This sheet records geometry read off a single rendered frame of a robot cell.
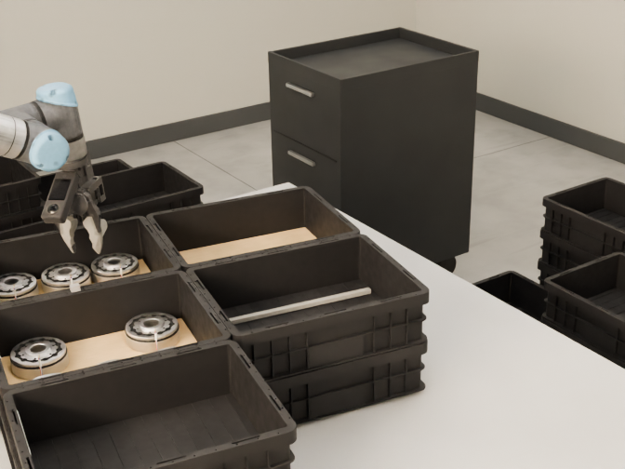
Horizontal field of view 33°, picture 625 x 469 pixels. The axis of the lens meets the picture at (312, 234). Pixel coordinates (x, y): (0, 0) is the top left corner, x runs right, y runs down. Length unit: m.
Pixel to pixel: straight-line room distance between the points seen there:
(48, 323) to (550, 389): 0.99
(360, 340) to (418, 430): 0.20
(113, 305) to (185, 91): 3.59
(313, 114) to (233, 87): 2.18
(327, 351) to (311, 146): 1.77
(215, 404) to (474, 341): 0.68
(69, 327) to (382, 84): 1.76
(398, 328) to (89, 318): 0.60
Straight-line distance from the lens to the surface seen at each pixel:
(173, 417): 1.83
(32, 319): 2.05
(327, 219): 2.35
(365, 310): 1.93
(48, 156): 1.97
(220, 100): 5.71
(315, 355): 1.93
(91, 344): 2.06
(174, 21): 5.48
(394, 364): 2.03
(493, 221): 4.60
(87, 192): 2.20
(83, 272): 2.28
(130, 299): 2.07
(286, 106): 3.72
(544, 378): 2.18
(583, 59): 5.43
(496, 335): 2.31
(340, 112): 3.44
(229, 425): 1.79
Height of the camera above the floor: 1.86
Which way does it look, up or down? 25 degrees down
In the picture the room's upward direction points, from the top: 1 degrees counter-clockwise
